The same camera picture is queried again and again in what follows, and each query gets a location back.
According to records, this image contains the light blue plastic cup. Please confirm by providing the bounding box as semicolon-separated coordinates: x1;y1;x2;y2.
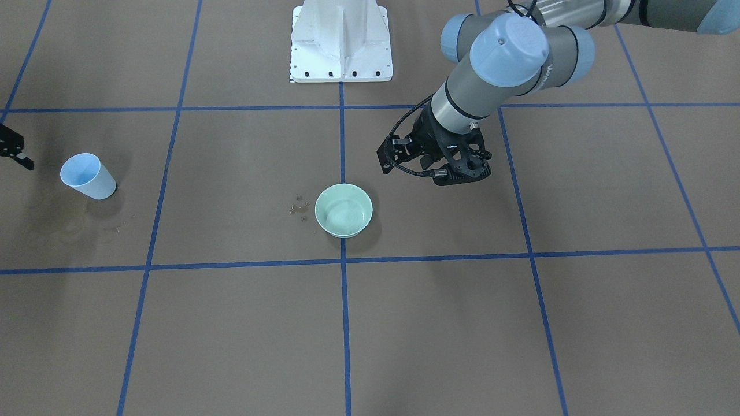
59;153;118;200

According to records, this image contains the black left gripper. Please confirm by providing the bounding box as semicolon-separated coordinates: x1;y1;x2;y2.
377;103;492;186

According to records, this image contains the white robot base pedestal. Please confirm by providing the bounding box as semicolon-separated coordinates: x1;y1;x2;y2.
289;1;394;83

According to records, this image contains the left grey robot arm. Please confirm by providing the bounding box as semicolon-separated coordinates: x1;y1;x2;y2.
377;1;739;186

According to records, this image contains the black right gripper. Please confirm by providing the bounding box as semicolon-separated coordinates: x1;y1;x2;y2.
0;124;35;171

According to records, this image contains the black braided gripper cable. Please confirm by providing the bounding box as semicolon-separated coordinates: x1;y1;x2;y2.
384;0;544;177

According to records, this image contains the mint green ceramic bowl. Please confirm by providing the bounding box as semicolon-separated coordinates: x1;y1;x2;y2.
314;183;373;239

